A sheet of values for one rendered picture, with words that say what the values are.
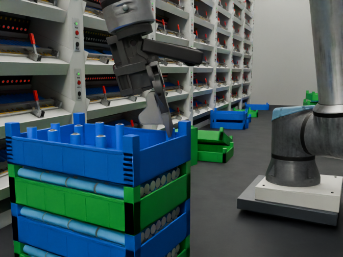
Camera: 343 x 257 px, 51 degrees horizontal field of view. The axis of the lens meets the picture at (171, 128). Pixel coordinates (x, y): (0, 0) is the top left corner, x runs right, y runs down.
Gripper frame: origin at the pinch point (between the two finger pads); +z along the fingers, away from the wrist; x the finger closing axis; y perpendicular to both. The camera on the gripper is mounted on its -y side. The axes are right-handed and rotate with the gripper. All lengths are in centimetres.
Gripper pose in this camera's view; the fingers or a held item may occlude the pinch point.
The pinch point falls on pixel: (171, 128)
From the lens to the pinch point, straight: 69.7
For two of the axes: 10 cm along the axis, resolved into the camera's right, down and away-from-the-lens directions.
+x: 0.1, 1.6, -9.9
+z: 2.6, 9.5, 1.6
